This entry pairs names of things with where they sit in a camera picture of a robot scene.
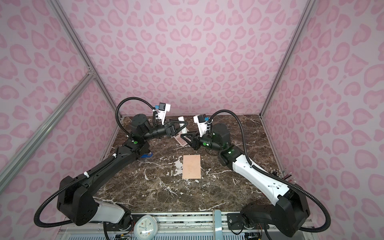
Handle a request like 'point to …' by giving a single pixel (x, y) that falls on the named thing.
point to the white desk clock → (145, 228)
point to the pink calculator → (181, 141)
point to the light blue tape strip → (218, 225)
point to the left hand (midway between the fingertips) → (187, 121)
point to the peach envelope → (191, 166)
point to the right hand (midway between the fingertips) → (183, 135)
